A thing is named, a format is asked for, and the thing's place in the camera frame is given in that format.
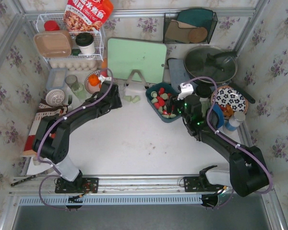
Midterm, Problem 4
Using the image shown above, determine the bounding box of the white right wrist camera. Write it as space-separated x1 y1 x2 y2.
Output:
177 83 194 100

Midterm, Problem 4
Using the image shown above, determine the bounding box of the grey glass cup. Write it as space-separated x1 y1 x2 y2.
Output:
65 75 79 91

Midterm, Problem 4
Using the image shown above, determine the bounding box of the clear glass tumbler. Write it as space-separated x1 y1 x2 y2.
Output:
119 83 126 97

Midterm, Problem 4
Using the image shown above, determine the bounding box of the green capsule bottom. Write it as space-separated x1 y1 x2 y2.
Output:
151 98 158 104

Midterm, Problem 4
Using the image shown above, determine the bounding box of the orange left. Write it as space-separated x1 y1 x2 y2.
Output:
88 74 100 86

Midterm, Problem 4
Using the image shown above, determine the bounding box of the black frying pan with lid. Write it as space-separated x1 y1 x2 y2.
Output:
183 46 255 104

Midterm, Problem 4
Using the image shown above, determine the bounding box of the orange behind board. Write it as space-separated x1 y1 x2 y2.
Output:
101 57 108 69

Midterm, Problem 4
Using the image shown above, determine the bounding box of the green ribbed glass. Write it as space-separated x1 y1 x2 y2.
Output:
71 82 86 101

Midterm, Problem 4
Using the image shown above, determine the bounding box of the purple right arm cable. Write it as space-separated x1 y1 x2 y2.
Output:
180 76 274 209

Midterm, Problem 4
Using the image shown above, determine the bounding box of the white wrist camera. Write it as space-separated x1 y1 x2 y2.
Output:
98 75 112 84
177 83 194 100

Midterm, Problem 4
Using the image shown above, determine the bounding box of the metal fork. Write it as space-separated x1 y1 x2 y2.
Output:
68 94 72 105

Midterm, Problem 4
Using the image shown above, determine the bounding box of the metal cutting board stand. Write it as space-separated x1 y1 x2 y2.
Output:
125 69 149 90

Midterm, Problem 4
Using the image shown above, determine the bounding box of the peach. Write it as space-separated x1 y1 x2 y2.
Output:
99 70 108 77

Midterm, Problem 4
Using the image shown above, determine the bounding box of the green cutting board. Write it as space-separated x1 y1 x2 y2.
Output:
107 38 167 84

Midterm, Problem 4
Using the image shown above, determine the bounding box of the fruit plate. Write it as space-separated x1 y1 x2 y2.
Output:
84 70 100 94

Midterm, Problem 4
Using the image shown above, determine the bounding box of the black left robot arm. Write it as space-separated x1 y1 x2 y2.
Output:
32 81 122 183

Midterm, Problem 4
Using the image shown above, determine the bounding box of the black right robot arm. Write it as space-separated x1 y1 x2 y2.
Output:
166 94 273 197

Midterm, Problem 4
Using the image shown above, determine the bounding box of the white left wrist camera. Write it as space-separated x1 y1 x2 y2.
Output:
98 75 112 84

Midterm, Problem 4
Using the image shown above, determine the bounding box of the floral patterned plate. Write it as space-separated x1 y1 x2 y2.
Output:
210 86 248 120

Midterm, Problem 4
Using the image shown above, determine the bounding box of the teal plastic storage basket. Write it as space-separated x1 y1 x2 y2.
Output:
145 82 180 123

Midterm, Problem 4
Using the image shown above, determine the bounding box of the grey induction cooker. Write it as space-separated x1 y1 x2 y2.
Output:
167 58 193 92

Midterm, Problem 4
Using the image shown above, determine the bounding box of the green capsule cluster lid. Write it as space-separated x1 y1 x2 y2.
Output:
161 93 168 100

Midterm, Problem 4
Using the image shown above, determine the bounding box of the green glass tumbler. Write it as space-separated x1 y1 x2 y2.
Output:
200 98 211 118

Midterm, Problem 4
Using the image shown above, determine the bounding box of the egg tray with eggs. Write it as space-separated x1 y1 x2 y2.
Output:
49 60 99 71

